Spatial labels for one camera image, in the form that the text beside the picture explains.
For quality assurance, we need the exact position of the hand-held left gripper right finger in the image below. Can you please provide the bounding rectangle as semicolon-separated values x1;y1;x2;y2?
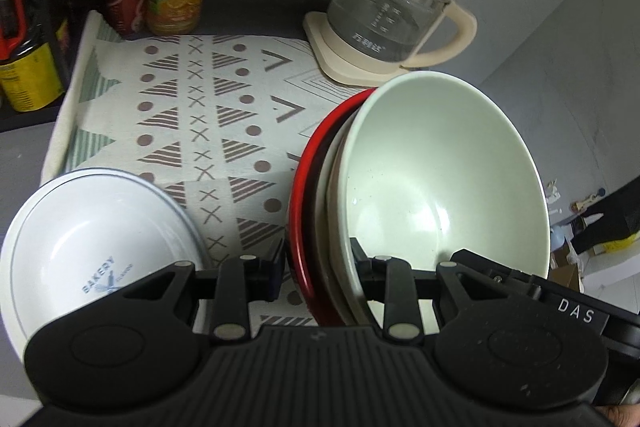
349;237;496;341

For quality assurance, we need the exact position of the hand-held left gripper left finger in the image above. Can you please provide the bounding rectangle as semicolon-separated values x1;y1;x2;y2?
122;241;286;341

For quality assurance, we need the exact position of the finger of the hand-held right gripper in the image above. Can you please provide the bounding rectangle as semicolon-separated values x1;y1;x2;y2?
452;249;547;303

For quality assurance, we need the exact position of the red plate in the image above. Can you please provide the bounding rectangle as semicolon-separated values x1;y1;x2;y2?
287;88;377;329

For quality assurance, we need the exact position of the cream bowl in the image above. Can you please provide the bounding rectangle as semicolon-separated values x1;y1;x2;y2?
314;107;383;329

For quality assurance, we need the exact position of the white plate with blue rim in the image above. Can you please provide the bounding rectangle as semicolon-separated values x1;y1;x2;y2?
0;167;207;358

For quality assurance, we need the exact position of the pale green bowl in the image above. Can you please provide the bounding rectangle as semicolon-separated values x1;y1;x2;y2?
340;71;551;329

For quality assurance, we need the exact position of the white printed bowl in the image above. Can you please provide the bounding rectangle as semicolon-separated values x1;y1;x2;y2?
9;174;202;348

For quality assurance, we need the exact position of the cardboard box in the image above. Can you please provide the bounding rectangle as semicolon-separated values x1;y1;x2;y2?
549;237;583;294

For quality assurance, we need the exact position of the black bag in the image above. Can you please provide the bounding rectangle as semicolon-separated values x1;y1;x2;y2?
575;184;640;254

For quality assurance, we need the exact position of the patterned table mat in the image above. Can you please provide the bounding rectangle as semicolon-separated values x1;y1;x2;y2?
41;9;383;333

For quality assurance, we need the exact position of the cream kettle base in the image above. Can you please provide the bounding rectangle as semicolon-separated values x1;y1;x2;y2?
303;11;426;86

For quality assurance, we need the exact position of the red drink can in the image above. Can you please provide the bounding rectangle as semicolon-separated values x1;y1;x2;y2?
102;0;150;40

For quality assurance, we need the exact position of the glass kettle with cream handle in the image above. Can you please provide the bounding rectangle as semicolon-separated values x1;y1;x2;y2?
326;0;478;68

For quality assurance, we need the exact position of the bottle with red handle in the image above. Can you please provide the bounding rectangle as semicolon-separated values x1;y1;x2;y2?
0;0;67;114

